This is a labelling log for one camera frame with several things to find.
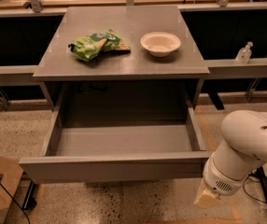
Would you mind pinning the grey drawer cabinet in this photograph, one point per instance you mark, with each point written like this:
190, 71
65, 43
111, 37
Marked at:
130, 23

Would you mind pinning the white paper bowl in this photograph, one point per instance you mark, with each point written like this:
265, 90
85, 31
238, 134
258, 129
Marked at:
160, 44

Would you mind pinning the grey top drawer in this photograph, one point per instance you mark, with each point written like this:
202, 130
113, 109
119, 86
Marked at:
102, 137

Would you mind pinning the green chip bag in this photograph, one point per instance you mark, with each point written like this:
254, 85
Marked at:
88, 47

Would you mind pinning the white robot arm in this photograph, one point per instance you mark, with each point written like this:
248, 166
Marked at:
242, 150

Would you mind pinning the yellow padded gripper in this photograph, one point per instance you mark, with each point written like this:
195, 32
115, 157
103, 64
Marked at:
217, 175

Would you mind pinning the grey metal shelf rail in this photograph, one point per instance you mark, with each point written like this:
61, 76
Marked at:
27, 75

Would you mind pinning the clear sanitizer pump bottle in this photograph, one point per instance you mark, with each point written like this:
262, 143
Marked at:
244, 53

